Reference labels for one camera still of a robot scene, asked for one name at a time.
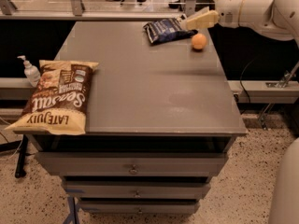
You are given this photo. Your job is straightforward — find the orange fruit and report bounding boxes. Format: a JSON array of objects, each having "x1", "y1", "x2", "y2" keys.
[{"x1": 192, "y1": 34, "x2": 207, "y2": 50}]

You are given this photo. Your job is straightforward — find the black stand leg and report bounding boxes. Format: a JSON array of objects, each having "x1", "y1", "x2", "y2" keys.
[{"x1": 15, "y1": 136, "x2": 28, "y2": 178}]

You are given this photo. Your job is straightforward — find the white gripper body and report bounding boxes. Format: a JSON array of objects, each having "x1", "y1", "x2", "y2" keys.
[{"x1": 215, "y1": 0, "x2": 244, "y2": 28}]

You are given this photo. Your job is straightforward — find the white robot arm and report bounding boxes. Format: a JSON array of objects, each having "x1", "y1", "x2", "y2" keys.
[{"x1": 185, "y1": 0, "x2": 299, "y2": 224}]

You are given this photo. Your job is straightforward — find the brown yellow chip bag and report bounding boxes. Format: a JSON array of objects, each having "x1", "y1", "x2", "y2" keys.
[{"x1": 7, "y1": 60, "x2": 98, "y2": 135}]

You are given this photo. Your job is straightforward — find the black cable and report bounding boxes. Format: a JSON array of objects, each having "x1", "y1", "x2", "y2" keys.
[{"x1": 238, "y1": 59, "x2": 255, "y2": 105}]

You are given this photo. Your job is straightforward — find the grey drawer cabinet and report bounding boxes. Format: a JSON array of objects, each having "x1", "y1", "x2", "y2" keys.
[{"x1": 28, "y1": 21, "x2": 246, "y2": 214}]

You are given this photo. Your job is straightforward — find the clear pump sanitizer bottle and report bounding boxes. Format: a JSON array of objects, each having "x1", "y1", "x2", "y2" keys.
[{"x1": 18, "y1": 55, "x2": 40, "y2": 87}]

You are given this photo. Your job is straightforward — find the blue chip bag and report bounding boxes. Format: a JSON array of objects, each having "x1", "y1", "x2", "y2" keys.
[{"x1": 143, "y1": 18, "x2": 198, "y2": 45}]

